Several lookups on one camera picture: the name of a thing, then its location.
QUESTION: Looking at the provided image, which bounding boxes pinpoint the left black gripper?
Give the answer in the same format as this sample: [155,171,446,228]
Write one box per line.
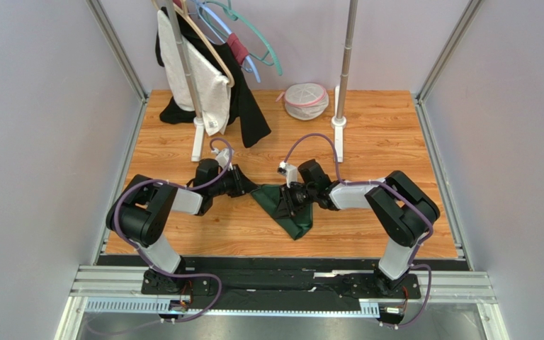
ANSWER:
[210,164,259,198]

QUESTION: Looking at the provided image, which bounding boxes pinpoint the dark green cloth napkin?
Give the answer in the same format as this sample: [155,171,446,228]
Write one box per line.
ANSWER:
[251,184,313,240]

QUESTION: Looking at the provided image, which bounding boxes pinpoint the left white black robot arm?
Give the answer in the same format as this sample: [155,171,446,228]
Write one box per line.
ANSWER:
[106,159,259,279]

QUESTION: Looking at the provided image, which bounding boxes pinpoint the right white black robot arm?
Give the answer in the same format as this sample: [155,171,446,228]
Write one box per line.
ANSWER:
[270,159,441,281]

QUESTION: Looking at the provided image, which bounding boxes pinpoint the left white rack foot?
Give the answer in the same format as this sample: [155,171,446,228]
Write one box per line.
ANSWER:
[191,117,205,162]

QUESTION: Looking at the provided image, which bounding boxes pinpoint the white rack foot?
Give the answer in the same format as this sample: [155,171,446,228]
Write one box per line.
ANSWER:
[331,85,347,163]
[191,117,205,162]

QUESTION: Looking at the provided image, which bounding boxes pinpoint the right white rack foot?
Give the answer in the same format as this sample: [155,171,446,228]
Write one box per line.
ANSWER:
[331,85,347,163]

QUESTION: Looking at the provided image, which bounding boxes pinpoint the white mesh laundry bag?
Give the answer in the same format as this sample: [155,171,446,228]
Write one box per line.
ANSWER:
[276,83,329,121]

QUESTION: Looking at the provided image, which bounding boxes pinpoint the white hanging towel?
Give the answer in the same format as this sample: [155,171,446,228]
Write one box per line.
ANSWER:
[155,7,232,136]

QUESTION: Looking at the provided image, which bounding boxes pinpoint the blue plastic hanger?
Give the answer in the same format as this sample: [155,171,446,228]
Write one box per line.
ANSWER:
[193,1,261,83]

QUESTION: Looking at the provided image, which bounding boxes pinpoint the dark red hanging cloth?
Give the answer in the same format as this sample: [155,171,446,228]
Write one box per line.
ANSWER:
[226,33,249,65]

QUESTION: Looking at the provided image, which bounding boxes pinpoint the teal plastic hanger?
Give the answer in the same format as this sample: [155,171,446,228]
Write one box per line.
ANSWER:
[205,1,284,76]

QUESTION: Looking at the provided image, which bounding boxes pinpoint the right metal rack pole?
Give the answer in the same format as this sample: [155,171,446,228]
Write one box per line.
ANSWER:
[335,0,358,122]

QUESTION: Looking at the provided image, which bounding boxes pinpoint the metal rack pole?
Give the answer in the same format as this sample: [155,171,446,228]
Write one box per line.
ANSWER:
[335,0,358,122]
[165,0,203,125]

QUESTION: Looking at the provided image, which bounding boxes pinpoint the wooden clothes hanger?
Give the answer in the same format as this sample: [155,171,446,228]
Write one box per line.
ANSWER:
[166,0,235,87]

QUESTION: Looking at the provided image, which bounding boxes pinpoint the left metal rack pole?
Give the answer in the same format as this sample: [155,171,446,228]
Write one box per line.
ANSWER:
[165,0,203,125]

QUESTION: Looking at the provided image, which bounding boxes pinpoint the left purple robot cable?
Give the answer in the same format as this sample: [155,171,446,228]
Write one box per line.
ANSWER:
[113,137,235,327]

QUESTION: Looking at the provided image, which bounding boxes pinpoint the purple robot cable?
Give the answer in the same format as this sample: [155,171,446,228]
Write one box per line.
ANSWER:
[113,137,235,327]
[283,132,436,329]

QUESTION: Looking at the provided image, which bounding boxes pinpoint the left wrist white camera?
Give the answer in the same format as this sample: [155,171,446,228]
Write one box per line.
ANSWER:
[211,147,234,170]

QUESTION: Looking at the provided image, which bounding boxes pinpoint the wrist white camera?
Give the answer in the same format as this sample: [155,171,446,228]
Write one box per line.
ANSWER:
[277,161,299,188]
[211,147,234,170]

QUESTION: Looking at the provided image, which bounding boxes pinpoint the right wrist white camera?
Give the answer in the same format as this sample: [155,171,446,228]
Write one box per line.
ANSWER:
[277,161,299,188]

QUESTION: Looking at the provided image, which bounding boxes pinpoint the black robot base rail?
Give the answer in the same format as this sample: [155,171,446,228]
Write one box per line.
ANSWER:
[97,254,471,312]

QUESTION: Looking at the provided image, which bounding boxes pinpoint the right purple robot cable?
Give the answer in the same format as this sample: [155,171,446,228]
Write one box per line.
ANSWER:
[283,132,436,329]

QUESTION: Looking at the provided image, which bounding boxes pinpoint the aluminium frame rail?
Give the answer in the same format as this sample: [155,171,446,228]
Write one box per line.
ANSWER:
[55,266,509,339]

